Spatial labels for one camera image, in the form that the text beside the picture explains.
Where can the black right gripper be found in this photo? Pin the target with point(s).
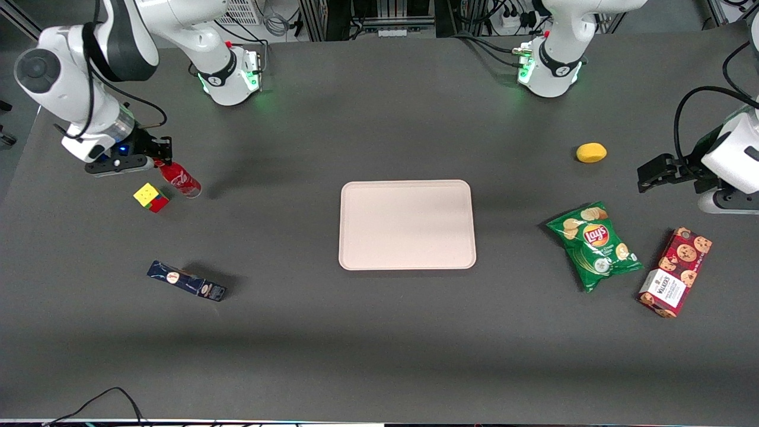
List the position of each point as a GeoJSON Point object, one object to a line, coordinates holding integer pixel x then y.
{"type": "Point", "coordinates": [142, 144]}

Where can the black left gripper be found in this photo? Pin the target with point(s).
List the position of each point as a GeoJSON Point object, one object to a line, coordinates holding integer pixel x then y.
{"type": "Point", "coordinates": [682, 167]}

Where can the red coke bottle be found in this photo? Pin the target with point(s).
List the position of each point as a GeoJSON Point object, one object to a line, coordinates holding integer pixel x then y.
{"type": "Point", "coordinates": [181, 179]}

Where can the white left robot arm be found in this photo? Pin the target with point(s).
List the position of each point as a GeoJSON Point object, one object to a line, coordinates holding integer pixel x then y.
{"type": "Point", "coordinates": [563, 53]}

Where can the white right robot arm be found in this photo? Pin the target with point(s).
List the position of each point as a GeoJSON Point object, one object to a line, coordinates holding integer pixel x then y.
{"type": "Point", "coordinates": [89, 77]}

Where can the pale pink plastic tray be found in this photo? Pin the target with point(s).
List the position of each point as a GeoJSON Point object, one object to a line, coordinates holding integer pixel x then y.
{"type": "Point", "coordinates": [407, 225]}

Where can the colourful puzzle cube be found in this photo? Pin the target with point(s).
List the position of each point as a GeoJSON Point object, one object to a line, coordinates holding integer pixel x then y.
{"type": "Point", "coordinates": [149, 197]}

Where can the yellow lemon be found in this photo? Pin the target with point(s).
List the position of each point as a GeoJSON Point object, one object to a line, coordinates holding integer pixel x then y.
{"type": "Point", "coordinates": [591, 152]}

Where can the green chips bag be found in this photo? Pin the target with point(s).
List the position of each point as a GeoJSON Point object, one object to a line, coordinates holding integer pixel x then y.
{"type": "Point", "coordinates": [596, 246]}

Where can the red cookie box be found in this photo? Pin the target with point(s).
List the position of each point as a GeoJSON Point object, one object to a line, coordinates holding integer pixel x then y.
{"type": "Point", "coordinates": [676, 273]}

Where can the dark blue carton box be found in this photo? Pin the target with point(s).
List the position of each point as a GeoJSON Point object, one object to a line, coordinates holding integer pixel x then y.
{"type": "Point", "coordinates": [187, 281]}

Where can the white perforated box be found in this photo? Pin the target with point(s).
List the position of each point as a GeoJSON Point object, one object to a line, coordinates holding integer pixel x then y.
{"type": "Point", "coordinates": [240, 10]}

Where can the white power strip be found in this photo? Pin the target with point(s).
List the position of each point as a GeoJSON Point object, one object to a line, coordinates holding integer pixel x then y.
{"type": "Point", "coordinates": [511, 22]}

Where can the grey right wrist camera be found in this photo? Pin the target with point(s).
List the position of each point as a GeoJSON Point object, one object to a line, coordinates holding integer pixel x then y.
{"type": "Point", "coordinates": [118, 165]}

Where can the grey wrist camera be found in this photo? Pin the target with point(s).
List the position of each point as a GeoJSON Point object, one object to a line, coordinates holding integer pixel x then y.
{"type": "Point", "coordinates": [729, 204]}
{"type": "Point", "coordinates": [118, 165]}

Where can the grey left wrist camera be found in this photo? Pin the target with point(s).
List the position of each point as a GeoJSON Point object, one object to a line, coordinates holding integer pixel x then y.
{"type": "Point", "coordinates": [729, 204]}

